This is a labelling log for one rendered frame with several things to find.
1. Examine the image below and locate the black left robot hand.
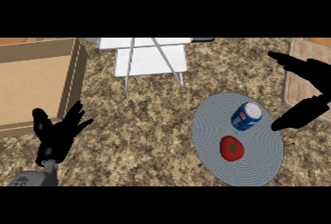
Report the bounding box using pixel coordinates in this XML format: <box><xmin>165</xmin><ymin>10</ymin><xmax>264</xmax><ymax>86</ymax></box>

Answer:
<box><xmin>30</xmin><ymin>100</ymin><xmax>95</xmax><ymax>168</ymax></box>

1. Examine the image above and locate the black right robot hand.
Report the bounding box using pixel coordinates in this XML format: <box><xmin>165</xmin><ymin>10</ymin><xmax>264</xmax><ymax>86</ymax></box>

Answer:
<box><xmin>265</xmin><ymin>51</ymin><xmax>331</xmax><ymax>132</ymax></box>

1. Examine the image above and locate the blue soda can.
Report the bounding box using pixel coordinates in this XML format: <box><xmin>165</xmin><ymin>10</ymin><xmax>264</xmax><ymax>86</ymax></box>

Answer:
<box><xmin>230</xmin><ymin>101</ymin><xmax>264</xmax><ymax>132</ymax></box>

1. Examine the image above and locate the round grey placemat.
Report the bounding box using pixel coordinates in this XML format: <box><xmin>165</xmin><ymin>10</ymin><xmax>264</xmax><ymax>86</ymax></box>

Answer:
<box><xmin>190</xmin><ymin>92</ymin><xmax>285</xmax><ymax>187</ymax></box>

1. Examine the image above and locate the white tiered shelf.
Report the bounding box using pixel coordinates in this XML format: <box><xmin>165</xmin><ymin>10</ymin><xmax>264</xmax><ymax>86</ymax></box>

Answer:
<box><xmin>97</xmin><ymin>38</ymin><xmax>193</xmax><ymax>93</ymax></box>

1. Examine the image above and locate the pale wooden cutting board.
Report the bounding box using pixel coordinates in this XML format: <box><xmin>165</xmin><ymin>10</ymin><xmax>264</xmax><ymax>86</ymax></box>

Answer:
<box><xmin>282</xmin><ymin>38</ymin><xmax>331</xmax><ymax>123</ymax></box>

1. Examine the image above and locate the open wooden drawer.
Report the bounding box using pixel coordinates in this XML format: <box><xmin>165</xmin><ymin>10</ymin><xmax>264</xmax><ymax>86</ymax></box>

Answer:
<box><xmin>0</xmin><ymin>38</ymin><xmax>88</xmax><ymax>139</ymax></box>

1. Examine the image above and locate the red tomato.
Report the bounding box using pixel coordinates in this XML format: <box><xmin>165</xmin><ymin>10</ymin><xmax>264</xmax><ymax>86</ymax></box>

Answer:
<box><xmin>218</xmin><ymin>135</ymin><xmax>245</xmax><ymax>162</ymax></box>

